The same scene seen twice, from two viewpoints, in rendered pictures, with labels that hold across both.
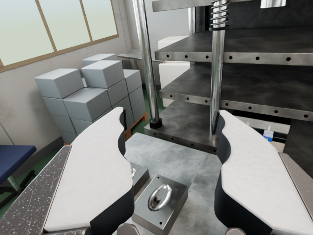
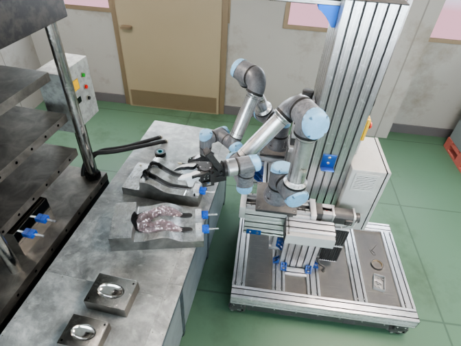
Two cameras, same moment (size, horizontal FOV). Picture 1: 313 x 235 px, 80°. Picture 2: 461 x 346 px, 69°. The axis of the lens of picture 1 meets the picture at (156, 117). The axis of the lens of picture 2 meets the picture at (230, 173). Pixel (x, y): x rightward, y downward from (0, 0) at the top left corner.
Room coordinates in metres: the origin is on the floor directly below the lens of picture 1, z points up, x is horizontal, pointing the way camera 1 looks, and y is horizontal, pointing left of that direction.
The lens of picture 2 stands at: (0.39, 0.99, 2.35)
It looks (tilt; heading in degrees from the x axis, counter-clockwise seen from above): 41 degrees down; 243
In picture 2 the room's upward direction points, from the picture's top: 4 degrees clockwise
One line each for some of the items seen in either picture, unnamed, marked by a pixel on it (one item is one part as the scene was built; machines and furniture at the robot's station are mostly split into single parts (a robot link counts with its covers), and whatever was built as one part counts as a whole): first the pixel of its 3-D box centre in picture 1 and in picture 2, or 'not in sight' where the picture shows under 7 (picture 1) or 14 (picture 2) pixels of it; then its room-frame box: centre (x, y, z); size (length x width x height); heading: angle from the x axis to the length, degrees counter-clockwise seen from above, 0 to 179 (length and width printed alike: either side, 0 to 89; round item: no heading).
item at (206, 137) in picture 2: not in sight; (206, 139); (-0.21, -0.52, 1.20); 0.09 x 0.08 x 0.11; 14
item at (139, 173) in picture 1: (127, 181); (85, 335); (0.62, 0.17, 0.83); 0.17 x 0.13 x 0.06; 144
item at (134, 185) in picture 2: not in sight; (166, 179); (0.02, -0.63, 0.87); 0.50 x 0.26 x 0.14; 144
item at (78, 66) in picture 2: not in sight; (88, 158); (0.46, -1.22, 0.73); 0.30 x 0.22 x 1.47; 54
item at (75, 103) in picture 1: (101, 102); not in sight; (2.31, 0.69, 0.51); 1.05 x 0.68 x 1.02; 149
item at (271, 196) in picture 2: not in sight; (277, 190); (-0.46, -0.08, 1.09); 0.15 x 0.15 x 0.10
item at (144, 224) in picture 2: not in sight; (159, 218); (0.16, -0.30, 0.90); 0.26 x 0.18 x 0.08; 161
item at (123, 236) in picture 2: not in sight; (159, 224); (0.16, -0.29, 0.85); 0.50 x 0.26 x 0.11; 161
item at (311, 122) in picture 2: not in sight; (300, 158); (-0.45, 0.05, 1.41); 0.15 x 0.12 x 0.55; 84
